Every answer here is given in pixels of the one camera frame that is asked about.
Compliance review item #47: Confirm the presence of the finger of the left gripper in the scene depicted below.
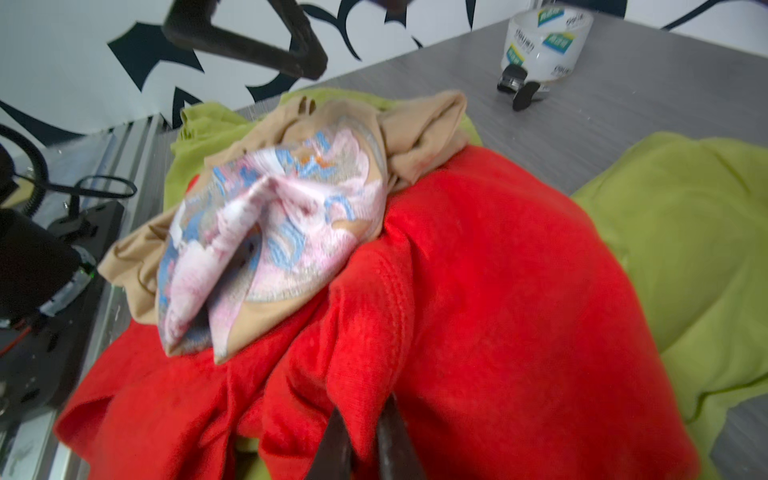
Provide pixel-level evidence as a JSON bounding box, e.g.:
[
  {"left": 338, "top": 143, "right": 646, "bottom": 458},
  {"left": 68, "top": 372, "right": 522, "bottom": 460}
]
[{"left": 161, "top": 0, "right": 328, "bottom": 80}]

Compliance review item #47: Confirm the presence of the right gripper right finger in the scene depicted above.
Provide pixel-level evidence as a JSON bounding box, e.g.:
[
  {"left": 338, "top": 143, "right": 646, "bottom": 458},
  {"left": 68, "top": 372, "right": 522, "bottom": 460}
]
[{"left": 376, "top": 395, "right": 426, "bottom": 480}]

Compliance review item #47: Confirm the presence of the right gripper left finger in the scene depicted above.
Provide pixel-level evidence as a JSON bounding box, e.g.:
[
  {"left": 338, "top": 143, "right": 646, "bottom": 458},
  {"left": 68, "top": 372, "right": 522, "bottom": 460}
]
[{"left": 305, "top": 409, "right": 353, "bottom": 480}]

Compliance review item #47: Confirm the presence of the red t-shirt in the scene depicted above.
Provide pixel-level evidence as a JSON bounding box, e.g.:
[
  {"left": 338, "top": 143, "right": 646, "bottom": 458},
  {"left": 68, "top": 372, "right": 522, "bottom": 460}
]
[{"left": 55, "top": 146, "right": 700, "bottom": 479}]

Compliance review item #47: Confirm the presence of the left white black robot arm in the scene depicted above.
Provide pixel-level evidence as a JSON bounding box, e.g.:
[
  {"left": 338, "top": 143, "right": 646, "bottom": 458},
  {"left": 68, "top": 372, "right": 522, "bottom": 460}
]
[{"left": 1, "top": 1, "right": 327, "bottom": 428}]

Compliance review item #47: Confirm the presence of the beige stockings cloth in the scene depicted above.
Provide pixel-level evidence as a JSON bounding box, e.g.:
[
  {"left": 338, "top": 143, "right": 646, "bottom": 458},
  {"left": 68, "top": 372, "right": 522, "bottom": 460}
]
[{"left": 98, "top": 91, "right": 470, "bottom": 335}]

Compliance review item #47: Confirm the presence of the pink blue patterned scarf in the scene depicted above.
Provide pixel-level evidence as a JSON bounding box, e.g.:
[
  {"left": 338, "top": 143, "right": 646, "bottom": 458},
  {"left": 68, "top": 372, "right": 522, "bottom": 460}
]
[{"left": 156, "top": 124, "right": 388, "bottom": 363}]

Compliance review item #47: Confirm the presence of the small black clip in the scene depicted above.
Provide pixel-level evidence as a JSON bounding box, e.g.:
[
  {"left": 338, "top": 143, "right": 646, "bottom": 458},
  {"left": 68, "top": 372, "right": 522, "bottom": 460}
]
[{"left": 497, "top": 64, "right": 550, "bottom": 112}]

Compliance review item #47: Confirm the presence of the clear tape roll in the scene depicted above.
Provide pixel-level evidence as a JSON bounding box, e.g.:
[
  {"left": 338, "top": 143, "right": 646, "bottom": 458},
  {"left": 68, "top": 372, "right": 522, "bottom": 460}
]
[{"left": 501, "top": 5, "right": 594, "bottom": 83}]

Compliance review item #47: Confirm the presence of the green t-shirt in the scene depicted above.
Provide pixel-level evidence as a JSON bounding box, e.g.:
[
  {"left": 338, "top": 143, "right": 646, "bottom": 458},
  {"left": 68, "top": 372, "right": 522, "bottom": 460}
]
[{"left": 163, "top": 87, "right": 768, "bottom": 480}]

